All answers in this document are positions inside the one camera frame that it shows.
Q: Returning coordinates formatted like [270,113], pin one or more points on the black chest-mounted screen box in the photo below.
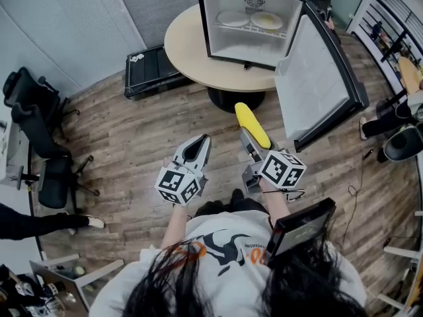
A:
[297,230]

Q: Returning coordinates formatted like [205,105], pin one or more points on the round beige table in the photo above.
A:
[188,55]

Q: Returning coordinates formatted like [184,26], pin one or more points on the person's right forearm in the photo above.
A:
[276,206]

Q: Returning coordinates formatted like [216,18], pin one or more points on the person's white printed shirt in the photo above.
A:
[231,276]

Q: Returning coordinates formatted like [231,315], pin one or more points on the black mini fridge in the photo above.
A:
[314,78]

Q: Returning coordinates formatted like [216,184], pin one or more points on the white frame stand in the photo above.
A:
[401,253]

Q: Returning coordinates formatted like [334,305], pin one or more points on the white shelf rack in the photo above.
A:
[386,21]

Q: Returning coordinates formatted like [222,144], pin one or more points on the person's left forearm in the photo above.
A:
[175,226]

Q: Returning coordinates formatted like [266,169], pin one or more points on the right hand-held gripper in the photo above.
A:
[282,170]

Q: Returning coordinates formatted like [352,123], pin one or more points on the empty white plate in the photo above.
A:
[232,18]

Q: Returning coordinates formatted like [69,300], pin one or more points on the white plate with noodles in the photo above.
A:
[256,23]

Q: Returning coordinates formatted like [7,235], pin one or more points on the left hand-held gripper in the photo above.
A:
[180,185]

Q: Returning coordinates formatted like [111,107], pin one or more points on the yellow corn cob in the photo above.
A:
[252,127]

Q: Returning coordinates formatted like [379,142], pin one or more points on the person's black trousers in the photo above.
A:
[244,205]

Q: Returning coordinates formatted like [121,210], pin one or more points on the white frame cluttered desk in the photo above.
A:
[53,276]

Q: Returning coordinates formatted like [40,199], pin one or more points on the black office chair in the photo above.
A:
[29,91]
[54,180]

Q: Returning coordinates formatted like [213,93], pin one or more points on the black round seat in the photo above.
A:
[403,144]

